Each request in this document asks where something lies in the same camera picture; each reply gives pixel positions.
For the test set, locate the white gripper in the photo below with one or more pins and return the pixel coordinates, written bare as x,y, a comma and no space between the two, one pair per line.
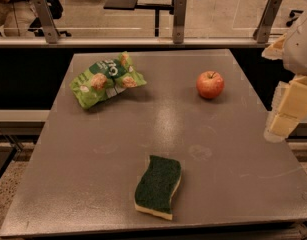
301,52

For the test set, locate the red apple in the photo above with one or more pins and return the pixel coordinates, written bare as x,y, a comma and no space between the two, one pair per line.
210,84

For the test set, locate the green scouring sponge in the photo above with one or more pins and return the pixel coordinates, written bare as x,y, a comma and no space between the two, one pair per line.
155,190

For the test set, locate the green snack bag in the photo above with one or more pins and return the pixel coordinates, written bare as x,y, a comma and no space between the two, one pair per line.
106,79

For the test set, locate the seated person in background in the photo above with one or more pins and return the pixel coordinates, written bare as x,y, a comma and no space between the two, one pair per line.
16,16

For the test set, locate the right metal rail bracket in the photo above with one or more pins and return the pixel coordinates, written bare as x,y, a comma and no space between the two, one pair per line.
262,32

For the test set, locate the metal rail bracket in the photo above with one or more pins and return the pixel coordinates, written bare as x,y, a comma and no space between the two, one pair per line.
50,32
262,32
179,21

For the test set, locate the metal guard rail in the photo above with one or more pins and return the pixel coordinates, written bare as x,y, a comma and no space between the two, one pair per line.
128,43

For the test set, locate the middle metal rail bracket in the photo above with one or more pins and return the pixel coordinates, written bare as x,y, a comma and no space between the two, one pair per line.
179,21

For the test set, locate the left metal rail bracket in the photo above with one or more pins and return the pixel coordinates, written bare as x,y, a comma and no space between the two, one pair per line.
50,32

